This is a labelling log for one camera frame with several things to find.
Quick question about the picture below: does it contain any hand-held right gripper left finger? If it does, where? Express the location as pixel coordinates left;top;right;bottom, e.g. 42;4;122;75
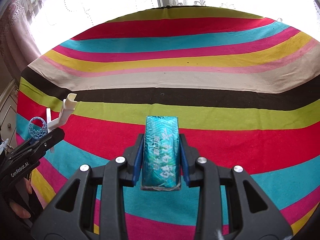
31;133;145;240

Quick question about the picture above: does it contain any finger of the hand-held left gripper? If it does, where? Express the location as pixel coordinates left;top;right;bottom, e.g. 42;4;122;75
14;127;65;164
10;139;35;155

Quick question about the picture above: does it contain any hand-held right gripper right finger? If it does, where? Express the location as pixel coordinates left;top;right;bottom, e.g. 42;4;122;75
179;134;293;240

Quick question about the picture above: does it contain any blue plastic mesh ring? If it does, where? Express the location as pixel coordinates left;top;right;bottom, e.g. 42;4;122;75
29;116;48;140

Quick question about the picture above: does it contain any teal foil packet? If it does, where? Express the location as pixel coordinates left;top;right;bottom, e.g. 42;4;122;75
140;115;182;192

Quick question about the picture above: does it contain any white plastic piece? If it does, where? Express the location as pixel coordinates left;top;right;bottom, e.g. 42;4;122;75
46;93;77;153

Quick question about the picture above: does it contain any person's left hand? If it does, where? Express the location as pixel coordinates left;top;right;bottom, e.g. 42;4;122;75
9;177;33;219

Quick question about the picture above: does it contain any white cabinet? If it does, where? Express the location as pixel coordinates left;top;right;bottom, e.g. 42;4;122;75
0;79;19;140

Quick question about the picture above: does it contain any striped colourful blanket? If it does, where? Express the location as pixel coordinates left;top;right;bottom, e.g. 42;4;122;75
16;5;320;240

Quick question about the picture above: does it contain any brown patterned curtain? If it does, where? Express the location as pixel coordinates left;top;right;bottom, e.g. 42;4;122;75
0;0;42;80

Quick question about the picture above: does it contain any sheer lace curtain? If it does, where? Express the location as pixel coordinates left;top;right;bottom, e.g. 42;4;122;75
32;0;313;30

